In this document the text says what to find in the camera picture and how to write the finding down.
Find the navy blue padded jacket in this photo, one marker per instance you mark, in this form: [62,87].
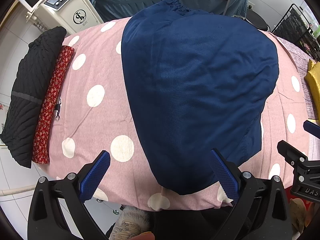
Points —
[195,81]

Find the red floral folded cloth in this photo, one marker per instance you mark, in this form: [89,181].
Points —
[40,152]

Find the yellow cloth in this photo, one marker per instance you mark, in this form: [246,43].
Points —
[312,79]

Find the pink polka dot bedsheet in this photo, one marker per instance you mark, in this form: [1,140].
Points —
[94,115]

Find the cream machine with display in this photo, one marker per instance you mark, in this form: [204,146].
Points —
[73,15]

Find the black round stool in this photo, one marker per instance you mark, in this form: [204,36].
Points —
[256,20]

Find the black wire rack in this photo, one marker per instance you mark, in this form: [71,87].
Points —
[296,28]

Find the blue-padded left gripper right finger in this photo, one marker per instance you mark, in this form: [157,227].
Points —
[260,208]

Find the black knitted folded garment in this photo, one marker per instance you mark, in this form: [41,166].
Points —
[34,73]

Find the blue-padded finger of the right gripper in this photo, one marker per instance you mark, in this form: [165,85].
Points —
[312,128]

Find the fluffy slipper on floor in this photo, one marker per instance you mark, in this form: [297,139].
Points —
[131,223]

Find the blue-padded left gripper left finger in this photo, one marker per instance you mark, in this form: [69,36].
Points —
[46,220]

